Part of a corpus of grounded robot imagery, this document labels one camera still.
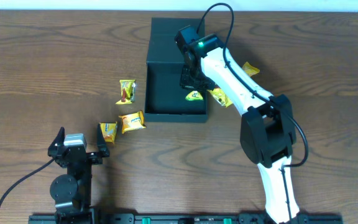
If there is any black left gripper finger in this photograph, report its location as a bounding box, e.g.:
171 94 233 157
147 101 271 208
47 127 65 157
96 124 110 157

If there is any green pandan cake snack packet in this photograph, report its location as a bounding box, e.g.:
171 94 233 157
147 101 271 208
185 91 204 101

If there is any yellow cheddar sandwich snack packet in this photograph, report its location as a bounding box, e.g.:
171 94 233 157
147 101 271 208
100 122 117 144

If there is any yellow chocolate cake snack packet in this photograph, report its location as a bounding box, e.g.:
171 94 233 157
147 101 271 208
208 87 232 108

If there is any orange cracker snack packet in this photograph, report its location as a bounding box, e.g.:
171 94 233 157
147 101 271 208
119 111 146 134

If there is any yellow chocolate wafer snack packet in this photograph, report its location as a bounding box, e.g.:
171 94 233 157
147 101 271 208
116 79 136 105

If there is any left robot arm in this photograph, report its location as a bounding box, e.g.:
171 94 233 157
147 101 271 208
47 124 109 223

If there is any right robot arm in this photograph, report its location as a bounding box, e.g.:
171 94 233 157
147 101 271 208
175 31 300 223

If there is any dark green open box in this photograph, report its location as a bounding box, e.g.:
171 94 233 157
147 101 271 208
144 17 208 123

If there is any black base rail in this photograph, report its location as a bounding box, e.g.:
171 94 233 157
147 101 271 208
27 212 344 224

